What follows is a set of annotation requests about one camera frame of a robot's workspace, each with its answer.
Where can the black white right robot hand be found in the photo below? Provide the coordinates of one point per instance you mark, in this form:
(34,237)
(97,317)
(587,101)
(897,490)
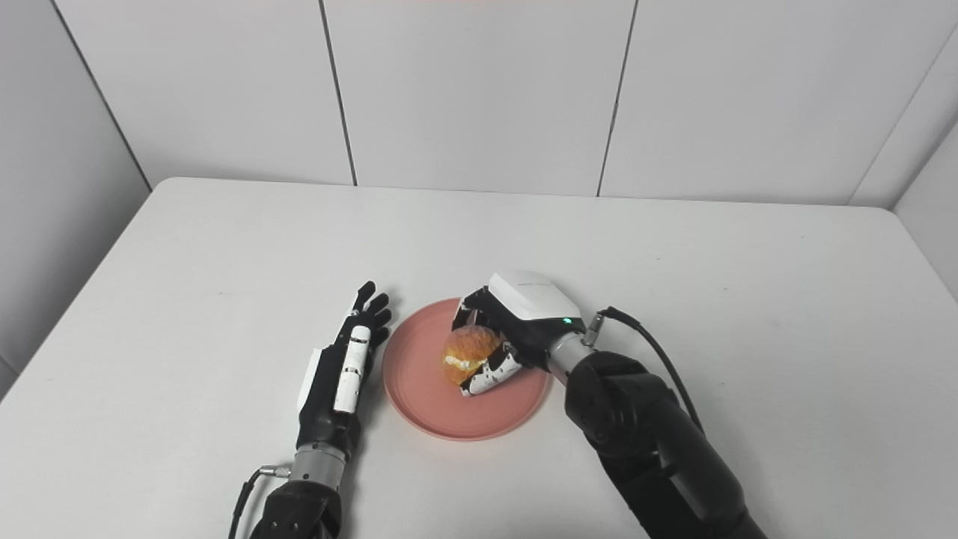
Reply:
(531,314)

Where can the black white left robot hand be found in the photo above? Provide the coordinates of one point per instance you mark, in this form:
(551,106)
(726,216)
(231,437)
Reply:
(333,389)

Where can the cream puff pastry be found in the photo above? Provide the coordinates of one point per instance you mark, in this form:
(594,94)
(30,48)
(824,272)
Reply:
(470,350)

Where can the pink round plate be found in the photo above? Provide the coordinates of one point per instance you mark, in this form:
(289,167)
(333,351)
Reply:
(426,397)

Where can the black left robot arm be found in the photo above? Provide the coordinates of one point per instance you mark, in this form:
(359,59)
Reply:
(299,501)

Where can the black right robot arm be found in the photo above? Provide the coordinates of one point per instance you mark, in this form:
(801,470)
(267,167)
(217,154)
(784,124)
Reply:
(651,442)

